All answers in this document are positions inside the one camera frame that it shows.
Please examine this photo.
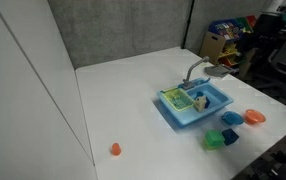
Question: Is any light blue toy sink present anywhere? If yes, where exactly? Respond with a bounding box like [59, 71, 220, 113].
[156, 77, 235, 128]

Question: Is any light green block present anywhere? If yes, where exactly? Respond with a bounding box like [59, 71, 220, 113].
[202, 139, 217, 151]

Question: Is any dark green block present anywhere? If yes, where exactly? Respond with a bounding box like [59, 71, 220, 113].
[205, 129, 226, 148]

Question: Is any plain dark blue block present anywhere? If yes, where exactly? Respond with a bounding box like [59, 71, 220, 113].
[221, 128, 240, 147]

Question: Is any yellow-green dish rack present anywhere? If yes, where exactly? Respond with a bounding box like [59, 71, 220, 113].
[161, 87, 196, 112]

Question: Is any grey toy faucet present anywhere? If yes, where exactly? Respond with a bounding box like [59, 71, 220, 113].
[182, 55, 211, 90]

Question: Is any beige toy cup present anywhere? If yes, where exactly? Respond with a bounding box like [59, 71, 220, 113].
[194, 95, 208, 113]

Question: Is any small orange cup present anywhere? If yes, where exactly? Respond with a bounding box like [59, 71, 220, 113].
[111, 142, 122, 157]

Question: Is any grey flat tray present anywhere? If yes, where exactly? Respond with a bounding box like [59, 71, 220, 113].
[203, 64, 235, 79]

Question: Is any black partition pole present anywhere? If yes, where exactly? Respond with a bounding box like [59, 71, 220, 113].
[181, 0, 196, 50]

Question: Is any blue toy bowl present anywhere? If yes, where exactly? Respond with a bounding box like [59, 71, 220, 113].
[220, 111, 245, 127]

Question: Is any cardboard box of items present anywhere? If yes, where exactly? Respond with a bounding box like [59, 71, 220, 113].
[208, 14, 259, 68]

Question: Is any orange toy bowl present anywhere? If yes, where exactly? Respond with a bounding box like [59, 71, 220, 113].
[244, 108, 267, 126]

